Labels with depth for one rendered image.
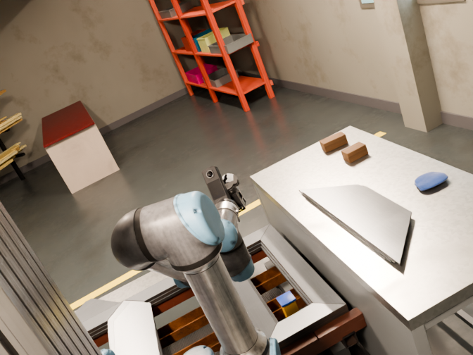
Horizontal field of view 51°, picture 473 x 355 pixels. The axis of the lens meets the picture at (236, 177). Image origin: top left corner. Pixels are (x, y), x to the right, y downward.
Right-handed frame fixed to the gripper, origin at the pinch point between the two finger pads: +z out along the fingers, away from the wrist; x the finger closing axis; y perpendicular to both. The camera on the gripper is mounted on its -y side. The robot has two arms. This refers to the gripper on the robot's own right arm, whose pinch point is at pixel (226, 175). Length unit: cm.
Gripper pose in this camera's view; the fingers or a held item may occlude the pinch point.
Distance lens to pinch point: 156.6
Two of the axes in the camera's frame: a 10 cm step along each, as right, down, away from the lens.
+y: 4.8, 8.0, 3.7
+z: 0.5, -4.4, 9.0
